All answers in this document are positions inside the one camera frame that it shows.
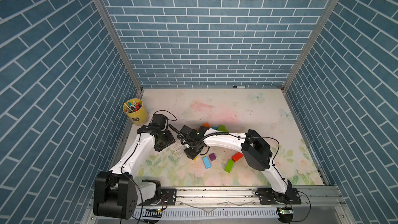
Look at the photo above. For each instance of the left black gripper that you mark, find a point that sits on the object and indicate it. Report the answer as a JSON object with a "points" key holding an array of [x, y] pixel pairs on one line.
{"points": [[170, 139]]}

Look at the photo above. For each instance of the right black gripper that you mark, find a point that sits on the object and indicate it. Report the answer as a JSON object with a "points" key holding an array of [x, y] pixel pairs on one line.
{"points": [[188, 154]]}

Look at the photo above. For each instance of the light blue block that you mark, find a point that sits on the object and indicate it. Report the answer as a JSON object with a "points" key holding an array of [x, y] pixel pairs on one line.
{"points": [[206, 162]]}

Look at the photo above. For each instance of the green block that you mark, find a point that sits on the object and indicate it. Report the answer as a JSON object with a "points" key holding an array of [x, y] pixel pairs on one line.
{"points": [[229, 166], [222, 128]]}

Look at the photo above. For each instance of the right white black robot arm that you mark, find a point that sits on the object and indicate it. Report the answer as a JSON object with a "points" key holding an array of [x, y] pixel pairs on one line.
{"points": [[254, 148]]}

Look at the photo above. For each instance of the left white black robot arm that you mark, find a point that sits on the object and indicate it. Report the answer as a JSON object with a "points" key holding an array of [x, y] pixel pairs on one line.
{"points": [[116, 193]]}

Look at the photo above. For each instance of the purple cube block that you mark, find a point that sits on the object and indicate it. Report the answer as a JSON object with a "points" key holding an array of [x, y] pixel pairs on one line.
{"points": [[212, 157]]}

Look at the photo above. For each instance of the yellow pen cup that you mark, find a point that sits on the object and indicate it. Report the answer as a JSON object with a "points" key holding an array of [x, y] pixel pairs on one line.
{"points": [[136, 111]]}

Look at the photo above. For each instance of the red block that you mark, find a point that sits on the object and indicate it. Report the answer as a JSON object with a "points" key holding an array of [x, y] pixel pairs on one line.
{"points": [[237, 157]]}

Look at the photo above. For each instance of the floral table mat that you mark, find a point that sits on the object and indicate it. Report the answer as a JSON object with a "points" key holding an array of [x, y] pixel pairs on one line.
{"points": [[238, 110]]}

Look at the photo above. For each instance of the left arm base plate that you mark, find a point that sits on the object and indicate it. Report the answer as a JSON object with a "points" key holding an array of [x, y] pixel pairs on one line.
{"points": [[169, 194]]}

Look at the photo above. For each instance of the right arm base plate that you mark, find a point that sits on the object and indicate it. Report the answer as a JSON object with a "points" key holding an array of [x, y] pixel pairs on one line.
{"points": [[268, 196]]}

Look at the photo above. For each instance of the aluminium front rail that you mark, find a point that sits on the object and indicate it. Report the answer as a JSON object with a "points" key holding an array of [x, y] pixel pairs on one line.
{"points": [[238, 205]]}

